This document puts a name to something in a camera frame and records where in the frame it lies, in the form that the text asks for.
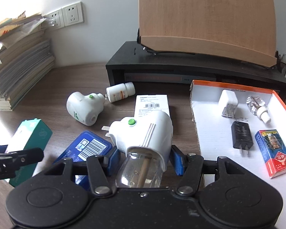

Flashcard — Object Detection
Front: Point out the blue floss pick case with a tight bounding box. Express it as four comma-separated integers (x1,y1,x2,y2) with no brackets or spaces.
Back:
52,130,114,191

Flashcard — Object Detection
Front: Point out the white mosquito repellent plug heater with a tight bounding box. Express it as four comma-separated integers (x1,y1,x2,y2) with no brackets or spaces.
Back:
102,111,173,188

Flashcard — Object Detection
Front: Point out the white barcode carton box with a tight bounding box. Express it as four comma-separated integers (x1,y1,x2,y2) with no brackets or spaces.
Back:
134,95,170,117

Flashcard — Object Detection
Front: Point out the teal green carton box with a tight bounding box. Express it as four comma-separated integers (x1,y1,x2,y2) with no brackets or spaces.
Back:
6,118,52,187

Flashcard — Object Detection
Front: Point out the small white mosquito heater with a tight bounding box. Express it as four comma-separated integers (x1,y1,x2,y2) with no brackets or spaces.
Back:
67,92,106,126

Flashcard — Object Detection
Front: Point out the black usb charger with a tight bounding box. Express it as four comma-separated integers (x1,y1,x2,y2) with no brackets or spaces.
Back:
231,121,253,157

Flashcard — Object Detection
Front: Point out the white pill bottle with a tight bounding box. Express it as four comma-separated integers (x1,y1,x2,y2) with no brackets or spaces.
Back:
106,82,135,103

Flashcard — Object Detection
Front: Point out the white usb charger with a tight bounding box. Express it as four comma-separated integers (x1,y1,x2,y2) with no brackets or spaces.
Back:
218,90,239,118

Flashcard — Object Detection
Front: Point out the orange white cardboard tray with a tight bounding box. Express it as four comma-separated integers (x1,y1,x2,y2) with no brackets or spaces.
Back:
190,80,286,181

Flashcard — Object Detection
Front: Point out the clear repellent liquid bottle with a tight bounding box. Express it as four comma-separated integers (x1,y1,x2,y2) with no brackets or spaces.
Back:
246,96,271,124

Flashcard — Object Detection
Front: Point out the red blue playing card box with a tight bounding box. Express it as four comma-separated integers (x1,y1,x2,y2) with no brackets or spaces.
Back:
255,130,286,179

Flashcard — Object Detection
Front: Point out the black monitor riser shelf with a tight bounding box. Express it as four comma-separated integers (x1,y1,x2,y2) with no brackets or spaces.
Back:
106,41,286,100

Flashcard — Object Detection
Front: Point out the stack of books and papers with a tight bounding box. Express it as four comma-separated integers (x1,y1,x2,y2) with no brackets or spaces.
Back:
0,14,55,111

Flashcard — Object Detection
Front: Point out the black mesh pen holder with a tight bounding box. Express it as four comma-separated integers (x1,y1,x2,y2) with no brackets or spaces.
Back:
275,51,286,76

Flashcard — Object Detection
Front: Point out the wooden reading stand board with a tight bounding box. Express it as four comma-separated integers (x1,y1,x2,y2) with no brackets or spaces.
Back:
138,0,276,67

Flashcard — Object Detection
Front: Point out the white double wall socket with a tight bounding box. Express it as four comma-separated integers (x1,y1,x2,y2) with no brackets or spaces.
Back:
45,2,85,31

